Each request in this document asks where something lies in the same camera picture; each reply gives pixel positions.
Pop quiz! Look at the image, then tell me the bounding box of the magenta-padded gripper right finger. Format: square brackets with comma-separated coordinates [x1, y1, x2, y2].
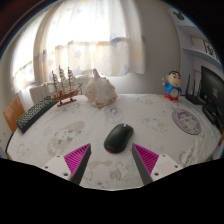
[131, 143, 184, 186]

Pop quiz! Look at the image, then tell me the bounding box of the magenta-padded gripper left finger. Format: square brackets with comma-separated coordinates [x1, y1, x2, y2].
[41, 143, 92, 186]

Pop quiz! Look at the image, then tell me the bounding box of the black computer mouse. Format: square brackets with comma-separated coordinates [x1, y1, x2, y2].
[103, 123, 135, 155]

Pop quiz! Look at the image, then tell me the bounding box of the round purple printed mouse pad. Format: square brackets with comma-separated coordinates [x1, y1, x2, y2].
[171, 108, 202, 136]

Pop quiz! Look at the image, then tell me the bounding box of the white printed tablecloth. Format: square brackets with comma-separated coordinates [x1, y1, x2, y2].
[5, 93, 223, 192]

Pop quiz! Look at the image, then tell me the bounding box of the black computer keyboard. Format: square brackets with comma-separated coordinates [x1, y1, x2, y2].
[15, 95, 59, 135]

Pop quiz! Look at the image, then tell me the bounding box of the wooden sailing ship model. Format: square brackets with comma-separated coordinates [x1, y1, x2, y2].
[50, 65, 84, 108]

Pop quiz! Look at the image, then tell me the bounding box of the large white conch shell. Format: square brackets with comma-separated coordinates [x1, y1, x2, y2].
[84, 68, 118, 109]

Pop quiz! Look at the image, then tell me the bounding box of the cartoon boy figurine clock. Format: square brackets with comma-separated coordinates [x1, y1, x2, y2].
[161, 69, 183, 102]

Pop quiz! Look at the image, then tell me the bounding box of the black router with antennas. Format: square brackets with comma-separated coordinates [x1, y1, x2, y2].
[184, 73, 208, 106]

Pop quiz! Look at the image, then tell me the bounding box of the black computer monitor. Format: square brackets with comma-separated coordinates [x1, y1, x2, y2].
[199, 65, 224, 131]

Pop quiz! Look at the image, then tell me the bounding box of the white star-print curtain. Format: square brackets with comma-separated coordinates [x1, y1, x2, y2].
[11, 0, 148, 95]

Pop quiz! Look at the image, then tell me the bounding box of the white wall shelf unit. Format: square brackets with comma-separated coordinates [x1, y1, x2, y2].
[173, 6, 223, 68]

